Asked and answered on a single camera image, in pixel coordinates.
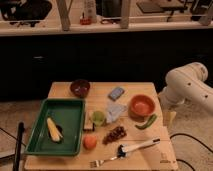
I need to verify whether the yellow corn cob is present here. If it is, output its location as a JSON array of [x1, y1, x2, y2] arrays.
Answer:
[[47, 117, 63, 142]]

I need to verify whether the green cup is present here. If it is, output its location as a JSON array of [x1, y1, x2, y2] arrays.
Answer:
[[91, 111, 105, 126]]

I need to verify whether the light blue cloth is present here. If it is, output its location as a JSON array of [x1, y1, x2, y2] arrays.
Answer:
[[106, 102, 127, 123]]

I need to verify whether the orange bowl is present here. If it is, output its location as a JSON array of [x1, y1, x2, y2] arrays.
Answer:
[[129, 94, 155, 117]]

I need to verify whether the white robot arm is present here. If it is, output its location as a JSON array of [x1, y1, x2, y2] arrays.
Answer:
[[159, 62, 213, 114]]

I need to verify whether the small wooden block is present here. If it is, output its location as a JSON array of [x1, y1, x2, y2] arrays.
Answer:
[[83, 112, 94, 131]]

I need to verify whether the blue-grey sponge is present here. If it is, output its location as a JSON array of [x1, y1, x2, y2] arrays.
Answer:
[[108, 87, 124, 101]]

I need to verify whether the orange round fruit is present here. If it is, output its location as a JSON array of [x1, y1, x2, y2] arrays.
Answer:
[[83, 135, 97, 150]]

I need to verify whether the black pole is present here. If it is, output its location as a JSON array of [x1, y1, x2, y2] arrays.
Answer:
[[12, 122, 25, 171]]

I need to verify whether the green plastic tray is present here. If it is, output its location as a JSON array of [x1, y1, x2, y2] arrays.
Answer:
[[25, 99, 85, 156]]

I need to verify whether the dark purple bowl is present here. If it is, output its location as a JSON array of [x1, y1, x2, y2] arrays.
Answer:
[[70, 79, 90, 98]]

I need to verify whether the black cable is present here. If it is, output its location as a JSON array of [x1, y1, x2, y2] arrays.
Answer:
[[169, 132, 213, 171]]

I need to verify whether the red object on shelf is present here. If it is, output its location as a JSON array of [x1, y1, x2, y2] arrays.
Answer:
[[80, 13, 92, 25]]

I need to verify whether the white handled dish brush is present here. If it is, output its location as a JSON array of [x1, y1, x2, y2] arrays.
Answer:
[[117, 138, 160, 157]]

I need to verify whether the black office chair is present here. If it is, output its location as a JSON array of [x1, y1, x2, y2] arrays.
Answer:
[[0, 0, 52, 27]]

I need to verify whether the dark grape bunch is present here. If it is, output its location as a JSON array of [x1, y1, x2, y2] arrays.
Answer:
[[102, 126, 127, 145]]

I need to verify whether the silver fork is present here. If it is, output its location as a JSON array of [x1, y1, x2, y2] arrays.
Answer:
[[90, 156, 118, 168]]

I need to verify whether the green chili pepper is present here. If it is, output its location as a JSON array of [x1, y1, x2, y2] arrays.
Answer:
[[135, 114, 157, 130]]

